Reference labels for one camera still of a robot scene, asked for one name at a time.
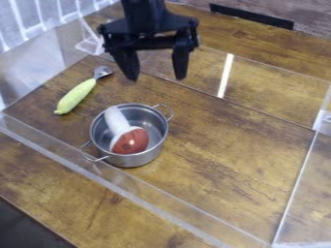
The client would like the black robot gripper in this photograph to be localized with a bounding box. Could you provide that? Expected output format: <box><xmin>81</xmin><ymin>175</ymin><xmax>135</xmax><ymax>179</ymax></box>
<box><xmin>98</xmin><ymin>0</ymin><xmax>199</xmax><ymax>81</ymax></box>

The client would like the red and white plush mushroom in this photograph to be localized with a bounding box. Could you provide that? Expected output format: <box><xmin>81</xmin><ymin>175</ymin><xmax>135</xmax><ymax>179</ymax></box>
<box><xmin>103</xmin><ymin>106</ymin><xmax>149</xmax><ymax>154</ymax></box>

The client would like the silver metal pot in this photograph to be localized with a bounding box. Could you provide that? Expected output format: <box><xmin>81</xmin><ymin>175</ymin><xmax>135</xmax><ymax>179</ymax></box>
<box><xmin>82</xmin><ymin>103</ymin><xmax>174</xmax><ymax>168</ymax></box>

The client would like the black strip on table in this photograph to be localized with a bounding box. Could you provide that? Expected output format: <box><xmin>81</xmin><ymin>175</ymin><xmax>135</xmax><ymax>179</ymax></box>
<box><xmin>210</xmin><ymin>3</ymin><xmax>296</xmax><ymax>30</ymax></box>

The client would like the clear acrylic triangle bracket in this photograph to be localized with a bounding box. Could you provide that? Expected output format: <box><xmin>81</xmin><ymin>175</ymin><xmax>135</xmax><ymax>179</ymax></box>
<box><xmin>75</xmin><ymin>18</ymin><xmax>105</xmax><ymax>55</ymax></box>

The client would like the yellow handled metal tool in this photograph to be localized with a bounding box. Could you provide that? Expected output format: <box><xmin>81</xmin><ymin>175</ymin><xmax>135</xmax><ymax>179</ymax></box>
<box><xmin>55</xmin><ymin>66</ymin><xmax>113</xmax><ymax>115</ymax></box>

